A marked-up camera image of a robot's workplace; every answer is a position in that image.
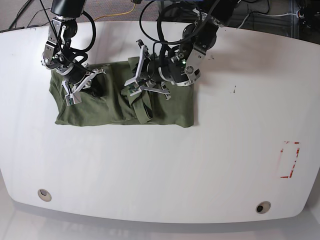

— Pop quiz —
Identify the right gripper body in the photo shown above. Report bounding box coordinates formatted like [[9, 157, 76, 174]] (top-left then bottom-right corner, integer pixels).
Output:
[[61, 68, 106, 97]]

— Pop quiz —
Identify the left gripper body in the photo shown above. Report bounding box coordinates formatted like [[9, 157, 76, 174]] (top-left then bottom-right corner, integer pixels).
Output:
[[124, 39, 171, 100]]

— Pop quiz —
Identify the green t-shirt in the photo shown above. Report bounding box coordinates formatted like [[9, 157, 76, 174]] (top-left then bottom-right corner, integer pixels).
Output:
[[49, 57, 194, 128]]

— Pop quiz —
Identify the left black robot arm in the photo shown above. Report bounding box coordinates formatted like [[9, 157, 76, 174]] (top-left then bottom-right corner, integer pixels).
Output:
[[124, 0, 238, 99]]

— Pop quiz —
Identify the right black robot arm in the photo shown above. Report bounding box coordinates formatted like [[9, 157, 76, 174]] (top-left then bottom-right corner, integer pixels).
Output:
[[41, 0, 105, 106]]

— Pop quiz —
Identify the red tape rectangle marking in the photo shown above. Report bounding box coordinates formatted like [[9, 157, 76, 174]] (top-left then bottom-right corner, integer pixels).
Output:
[[277, 141, 300, 179]]

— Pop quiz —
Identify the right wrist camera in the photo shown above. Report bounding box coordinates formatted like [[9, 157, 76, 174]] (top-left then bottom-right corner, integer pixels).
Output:
[[64, 92, 82, 106]]

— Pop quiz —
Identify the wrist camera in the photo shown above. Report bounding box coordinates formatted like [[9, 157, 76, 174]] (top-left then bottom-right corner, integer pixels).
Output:
[[128, 83, 142, 97], [64, 92, 82, 106]]

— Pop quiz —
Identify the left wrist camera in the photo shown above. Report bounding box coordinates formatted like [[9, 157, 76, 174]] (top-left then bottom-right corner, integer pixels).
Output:
[[128, 83, 142, 97]]

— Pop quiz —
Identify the left table cable grommet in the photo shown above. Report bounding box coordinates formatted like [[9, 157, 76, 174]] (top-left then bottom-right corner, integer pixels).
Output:
[[37, 189, 52, 202]]

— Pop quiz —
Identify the table cable grommet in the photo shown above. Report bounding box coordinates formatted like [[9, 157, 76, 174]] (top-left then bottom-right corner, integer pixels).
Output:
[[37, 189, 52, 202], [255, 201, 271, 214]]

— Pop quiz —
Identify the right table cable grommet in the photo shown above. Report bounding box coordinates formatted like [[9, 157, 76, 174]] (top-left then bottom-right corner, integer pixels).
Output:
[[255, 201, 271, 214]]

